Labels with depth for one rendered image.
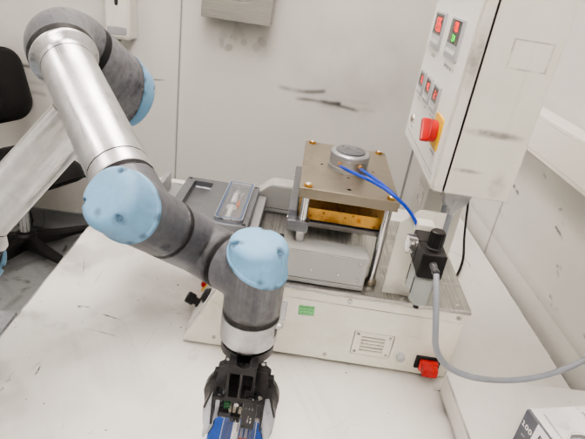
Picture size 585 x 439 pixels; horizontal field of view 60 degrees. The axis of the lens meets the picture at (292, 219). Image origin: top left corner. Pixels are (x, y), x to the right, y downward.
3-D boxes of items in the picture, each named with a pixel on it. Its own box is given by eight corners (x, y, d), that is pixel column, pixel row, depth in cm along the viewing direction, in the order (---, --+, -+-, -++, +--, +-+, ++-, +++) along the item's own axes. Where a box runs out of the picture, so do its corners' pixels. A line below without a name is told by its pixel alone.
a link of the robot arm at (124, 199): (39, -42, 74) (161, 186, 50) (93, 10, 83) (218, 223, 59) (-17, 10, 75) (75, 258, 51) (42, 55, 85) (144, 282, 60)
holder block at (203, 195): (258, 197, 116) (259, 186, 115) (245, 239, 98) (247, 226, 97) (188, 185, 116) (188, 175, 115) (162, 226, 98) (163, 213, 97)
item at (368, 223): (375, 195, 114) (384, 155, 110) (385, 242, 95) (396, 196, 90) (300, 183, 114) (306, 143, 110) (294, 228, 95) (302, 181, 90)
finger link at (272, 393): (253, 422, 76) (238, 379, 72) (255, 412, 77) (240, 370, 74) (284, 418, 75) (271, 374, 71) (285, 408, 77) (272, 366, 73)
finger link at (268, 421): (259, 467, 74) (244, 423, 70) (264, 434, 80) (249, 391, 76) (280, 465, 74) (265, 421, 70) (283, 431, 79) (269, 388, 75)
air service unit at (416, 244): (418, 277, 94) (439, 205, 87) (432, 327, 81) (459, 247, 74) (390, 273, 94) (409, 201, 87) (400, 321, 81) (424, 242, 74)
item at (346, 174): (402, 193, 117) (416, 140, 112) (426, 263, 90) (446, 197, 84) (299, 178, 117) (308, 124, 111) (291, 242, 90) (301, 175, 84)
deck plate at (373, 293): (435, 229, 125) (436, 226, 125) (470, 315, 94) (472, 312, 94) (252, 201, 125) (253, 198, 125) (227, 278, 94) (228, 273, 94)
